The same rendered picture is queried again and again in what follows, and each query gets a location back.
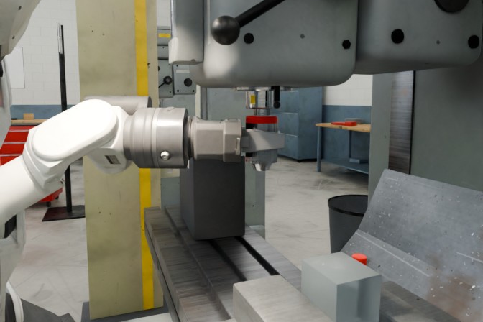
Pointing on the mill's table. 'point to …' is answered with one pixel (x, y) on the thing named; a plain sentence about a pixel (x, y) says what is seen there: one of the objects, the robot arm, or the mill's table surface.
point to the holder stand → (213, 198)
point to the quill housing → (276, 28)
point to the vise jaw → (273, 302)
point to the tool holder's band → (261, 119)
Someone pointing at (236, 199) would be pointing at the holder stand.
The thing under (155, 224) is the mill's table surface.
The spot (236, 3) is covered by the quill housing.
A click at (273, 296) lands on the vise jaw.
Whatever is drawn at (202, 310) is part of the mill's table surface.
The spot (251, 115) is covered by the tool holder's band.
